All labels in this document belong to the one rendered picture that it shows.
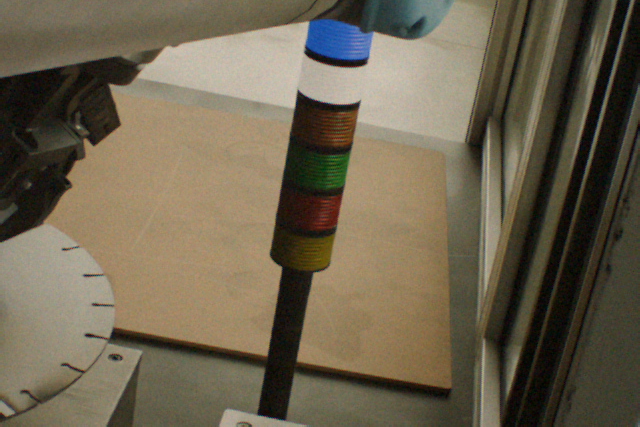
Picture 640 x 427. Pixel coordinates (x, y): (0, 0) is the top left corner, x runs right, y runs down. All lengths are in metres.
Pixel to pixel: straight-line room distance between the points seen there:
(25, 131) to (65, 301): 0.18
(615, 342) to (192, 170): 1.08
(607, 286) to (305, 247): 0.41
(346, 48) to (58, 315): 0.26
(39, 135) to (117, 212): 0.71
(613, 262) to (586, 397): 0.06
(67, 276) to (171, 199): 0.59
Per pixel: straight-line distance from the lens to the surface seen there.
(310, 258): 0.92
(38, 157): 0.74
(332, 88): 0.86
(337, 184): 0.90
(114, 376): 0.99
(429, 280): 1.42
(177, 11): 0.41
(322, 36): 0.86
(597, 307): 0.54
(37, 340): 0.84
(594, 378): 0.56
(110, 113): 0.84
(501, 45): 1.80
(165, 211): 1.47
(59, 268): 0.92
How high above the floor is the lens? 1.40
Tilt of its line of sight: 24 degrees down
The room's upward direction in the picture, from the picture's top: 10 degrees clockwise
